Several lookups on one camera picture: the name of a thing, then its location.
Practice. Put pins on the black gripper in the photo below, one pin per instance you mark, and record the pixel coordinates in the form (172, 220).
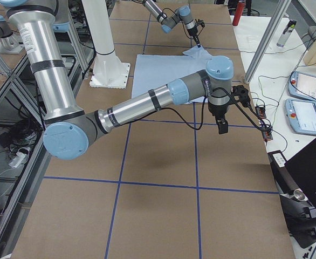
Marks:
(218, 110)
(193, 34)

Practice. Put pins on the light blue t-shirt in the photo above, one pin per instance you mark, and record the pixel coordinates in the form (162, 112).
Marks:
(152, 71)

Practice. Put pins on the upper orange connector board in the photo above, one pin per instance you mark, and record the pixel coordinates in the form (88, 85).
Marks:
(260, 111)

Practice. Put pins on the orange connector board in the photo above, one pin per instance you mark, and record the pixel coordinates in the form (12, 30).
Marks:
(260, 111)
(267, 133)

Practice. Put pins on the lower orange connector board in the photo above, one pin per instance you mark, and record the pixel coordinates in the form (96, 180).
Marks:
(267, 133)

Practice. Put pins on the red water bottle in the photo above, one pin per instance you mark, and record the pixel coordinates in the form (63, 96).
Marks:
(238, 12)

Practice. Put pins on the lower teach pendant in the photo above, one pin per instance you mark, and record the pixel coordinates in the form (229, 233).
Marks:
(301, 115)

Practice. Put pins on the teach pendant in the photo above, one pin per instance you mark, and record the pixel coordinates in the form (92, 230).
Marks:
(301, 115)
(302, 85)

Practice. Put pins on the upper teach pendant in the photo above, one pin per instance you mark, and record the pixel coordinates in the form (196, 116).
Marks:
(302, 85)

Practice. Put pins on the clear water bottle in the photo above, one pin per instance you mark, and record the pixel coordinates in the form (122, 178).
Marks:
(286, 33)

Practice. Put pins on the black laptop box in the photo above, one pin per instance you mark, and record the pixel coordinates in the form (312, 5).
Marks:
(297, 172)

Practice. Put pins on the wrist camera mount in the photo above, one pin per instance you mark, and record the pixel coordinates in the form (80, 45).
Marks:
(241, 94)
(200, 22)

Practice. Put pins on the aluminium frame post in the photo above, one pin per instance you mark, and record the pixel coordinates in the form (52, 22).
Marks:
(266, 38)

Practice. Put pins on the white camera mast pedestal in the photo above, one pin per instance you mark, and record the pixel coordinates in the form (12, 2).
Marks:
(108, 70)

